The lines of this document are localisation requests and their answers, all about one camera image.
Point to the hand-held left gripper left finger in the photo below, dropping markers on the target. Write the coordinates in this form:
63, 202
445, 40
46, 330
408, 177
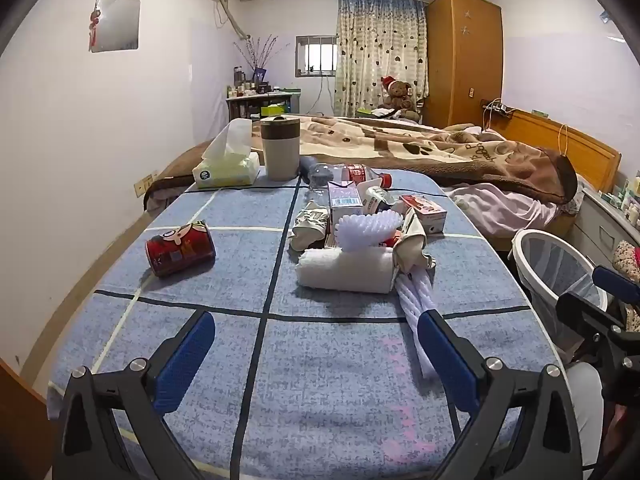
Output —
185, 355

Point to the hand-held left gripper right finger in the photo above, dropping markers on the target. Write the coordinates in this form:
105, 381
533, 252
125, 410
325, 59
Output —
445, 355

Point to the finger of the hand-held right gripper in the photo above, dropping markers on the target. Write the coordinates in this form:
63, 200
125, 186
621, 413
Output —
585, 310
617, 285

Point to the white mesh trash basket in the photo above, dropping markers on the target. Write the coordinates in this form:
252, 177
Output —
555, 265

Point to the red drink can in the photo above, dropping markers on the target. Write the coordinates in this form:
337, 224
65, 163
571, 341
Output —
180, 250

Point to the red box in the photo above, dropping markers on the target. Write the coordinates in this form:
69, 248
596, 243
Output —
391, 240

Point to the white towel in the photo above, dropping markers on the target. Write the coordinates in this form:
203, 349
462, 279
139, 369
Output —
350, 270

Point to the white foam fruit net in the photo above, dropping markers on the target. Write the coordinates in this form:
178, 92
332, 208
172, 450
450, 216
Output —
365, 227

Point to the printed paper bag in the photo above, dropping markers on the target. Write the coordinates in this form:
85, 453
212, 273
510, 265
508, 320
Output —
307, 225

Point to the person's right forearm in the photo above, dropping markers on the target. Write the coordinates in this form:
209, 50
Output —
622, 440

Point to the floral cloth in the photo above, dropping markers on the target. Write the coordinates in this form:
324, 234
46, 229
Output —
627, 260

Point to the grey nightstand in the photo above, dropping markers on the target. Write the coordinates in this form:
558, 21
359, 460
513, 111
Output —
595, 230

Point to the group of small boxes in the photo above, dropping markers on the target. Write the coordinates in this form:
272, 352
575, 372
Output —
625, 200

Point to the blue checked tablecloth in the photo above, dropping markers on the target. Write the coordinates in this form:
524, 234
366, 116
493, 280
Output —
320, 360

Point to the pink bed sheet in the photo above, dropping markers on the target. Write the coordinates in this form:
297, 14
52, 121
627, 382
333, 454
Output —
500, 210

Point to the wooden bed headboard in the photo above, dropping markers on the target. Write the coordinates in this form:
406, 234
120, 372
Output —
585, 147

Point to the small red and white carton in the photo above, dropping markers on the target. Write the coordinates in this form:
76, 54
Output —
425, 212

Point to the white milk carton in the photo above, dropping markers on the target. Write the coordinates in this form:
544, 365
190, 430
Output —
376, 199

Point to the wooden board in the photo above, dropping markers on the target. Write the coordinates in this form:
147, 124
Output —
20, 425

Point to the yellow tissue box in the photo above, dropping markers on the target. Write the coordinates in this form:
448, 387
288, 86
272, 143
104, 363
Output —
225, 172

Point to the purple and white carton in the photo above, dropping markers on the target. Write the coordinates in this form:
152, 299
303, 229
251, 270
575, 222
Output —
344, 197

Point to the plastic bottle with red label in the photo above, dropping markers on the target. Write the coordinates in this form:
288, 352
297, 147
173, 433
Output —
357, 174

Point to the brown printed blanket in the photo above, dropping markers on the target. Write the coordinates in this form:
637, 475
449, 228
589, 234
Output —
450, 152

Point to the dark blue small bottle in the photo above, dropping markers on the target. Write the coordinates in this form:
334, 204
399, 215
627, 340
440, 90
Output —
317, 175

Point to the beige cup with brown band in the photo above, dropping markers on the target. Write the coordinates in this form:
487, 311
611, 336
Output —
280, 155

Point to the green box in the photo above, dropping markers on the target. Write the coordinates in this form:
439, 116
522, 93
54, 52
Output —
273, 110

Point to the white shelf desk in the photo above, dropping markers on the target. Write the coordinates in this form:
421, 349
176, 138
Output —
250, 102

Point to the brown teddy bear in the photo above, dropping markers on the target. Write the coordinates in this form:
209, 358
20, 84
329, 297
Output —
397, 94

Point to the group of small bottles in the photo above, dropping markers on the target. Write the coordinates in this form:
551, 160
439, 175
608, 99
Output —
240, 87

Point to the wooden wardrobe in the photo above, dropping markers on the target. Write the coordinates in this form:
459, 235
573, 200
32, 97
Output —
462, 60

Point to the dried branches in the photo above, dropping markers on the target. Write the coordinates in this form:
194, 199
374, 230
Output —
260, 55

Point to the patterned curtain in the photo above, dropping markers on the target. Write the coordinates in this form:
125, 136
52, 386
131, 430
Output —
370, 50

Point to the barred window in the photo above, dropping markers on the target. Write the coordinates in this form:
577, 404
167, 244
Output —
316, 56

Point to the air conditioner pipe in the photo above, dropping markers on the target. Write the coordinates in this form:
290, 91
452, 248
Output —
232, 20

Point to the red hanging ornament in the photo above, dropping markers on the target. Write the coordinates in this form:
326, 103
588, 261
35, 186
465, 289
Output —
94, 25

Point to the wall outlet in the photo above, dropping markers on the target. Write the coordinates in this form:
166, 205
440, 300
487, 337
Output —
142, 186

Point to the silver wall mirror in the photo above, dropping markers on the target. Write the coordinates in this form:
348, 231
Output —
117, 25

